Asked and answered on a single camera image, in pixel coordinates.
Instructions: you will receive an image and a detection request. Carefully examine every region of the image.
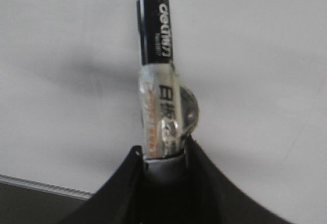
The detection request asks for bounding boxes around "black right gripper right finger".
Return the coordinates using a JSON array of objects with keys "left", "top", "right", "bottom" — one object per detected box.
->
[{"left": 185, "top": 136, "right": 290, "bottom": 223}]

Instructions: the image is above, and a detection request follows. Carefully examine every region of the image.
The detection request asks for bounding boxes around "dark cabinet below whiteboard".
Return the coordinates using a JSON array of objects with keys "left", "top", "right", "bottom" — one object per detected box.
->
[{"left": 1, "top": 183, "right": 85, "bottom": 223}]

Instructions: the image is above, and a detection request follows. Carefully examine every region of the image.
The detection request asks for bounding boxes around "black white whiteboard marker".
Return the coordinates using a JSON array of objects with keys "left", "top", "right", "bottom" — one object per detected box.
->
[{"left": 135, "top": 0, "right": 201, "bottom": 224}]

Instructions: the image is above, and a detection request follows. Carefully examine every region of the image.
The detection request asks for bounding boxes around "large white whiteboard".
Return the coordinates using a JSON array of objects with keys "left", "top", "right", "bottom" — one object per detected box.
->
[{"left": 0, "top": 0, "right": 327, "bottom": 200}]

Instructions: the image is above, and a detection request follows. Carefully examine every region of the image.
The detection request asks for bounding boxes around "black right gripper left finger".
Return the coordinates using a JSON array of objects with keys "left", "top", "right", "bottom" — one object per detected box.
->
[{"left": 58, "top": 146, "right": 143, "bottom": 223}]

